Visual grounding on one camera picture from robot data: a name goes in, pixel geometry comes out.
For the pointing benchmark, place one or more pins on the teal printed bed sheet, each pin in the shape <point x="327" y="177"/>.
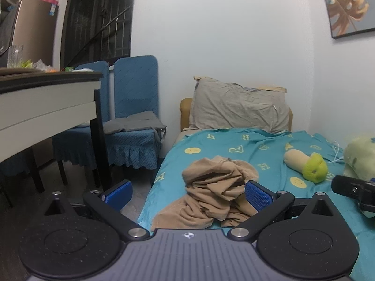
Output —
<point x="263" y="152"/>

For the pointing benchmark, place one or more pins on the grey-beige pillow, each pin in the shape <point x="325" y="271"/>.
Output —
<point x="234" y="108"/>

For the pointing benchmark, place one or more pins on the dark metal grille door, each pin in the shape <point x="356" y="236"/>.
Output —
<point x="88" y="20"/>

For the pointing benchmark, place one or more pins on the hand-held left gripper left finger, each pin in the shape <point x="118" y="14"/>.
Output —
<point x="118" y="195"/>

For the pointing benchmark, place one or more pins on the grey seat cushion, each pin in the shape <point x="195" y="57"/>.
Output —
<point x="131" y="123"/>

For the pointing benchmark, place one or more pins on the blue covered dining chair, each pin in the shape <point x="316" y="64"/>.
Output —
<point x="134" y="85"/>
<point x="105" y="93"/>

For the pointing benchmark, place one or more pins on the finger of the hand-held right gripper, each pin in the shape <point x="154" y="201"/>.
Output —
<point x="347" y="185"/>

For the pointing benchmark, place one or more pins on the pink packet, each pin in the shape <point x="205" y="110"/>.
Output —
<point x="48" y="1"/>

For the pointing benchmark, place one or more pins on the white table with dark top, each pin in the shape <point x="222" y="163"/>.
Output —
<point x="44" y="102"/>

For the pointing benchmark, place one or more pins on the clear drinking glass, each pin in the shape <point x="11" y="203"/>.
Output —
<point x="16" y="56"/>

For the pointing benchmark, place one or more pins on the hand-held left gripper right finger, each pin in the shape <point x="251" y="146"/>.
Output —
<point x="257" y="197"/>

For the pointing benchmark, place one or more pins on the khaki pants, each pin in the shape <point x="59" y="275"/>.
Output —
<point x="211" y="181"/>

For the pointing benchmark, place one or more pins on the green printed fleece blanket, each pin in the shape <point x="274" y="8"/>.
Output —
<point x="360" y="155"/>

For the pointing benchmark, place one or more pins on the beige and green plush toy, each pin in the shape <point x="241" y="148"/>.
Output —
<point x="296" y="158"/>

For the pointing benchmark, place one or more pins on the framed leaf wall picture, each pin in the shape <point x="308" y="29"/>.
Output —
<point x="345" y="5"/>

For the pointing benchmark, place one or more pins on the clear plastic bag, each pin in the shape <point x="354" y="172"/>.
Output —
<point x="42" y="65"/>

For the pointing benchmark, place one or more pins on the bronze refrigerator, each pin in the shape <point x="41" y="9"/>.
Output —
<point x="32" y="29"/>

